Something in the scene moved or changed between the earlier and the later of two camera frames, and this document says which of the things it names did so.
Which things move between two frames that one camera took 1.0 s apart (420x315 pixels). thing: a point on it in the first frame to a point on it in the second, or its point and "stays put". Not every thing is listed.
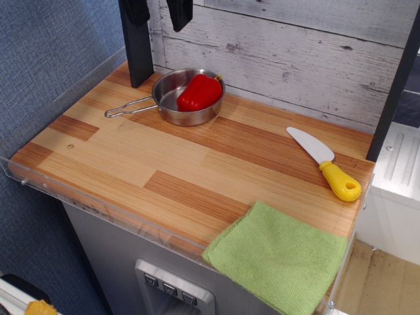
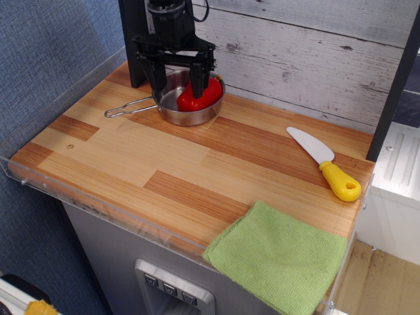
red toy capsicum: [201, 92] stays put
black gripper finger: [137, 10] to [172, 35]
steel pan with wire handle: [185, 96] stays put
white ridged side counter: [390, 218] stays put
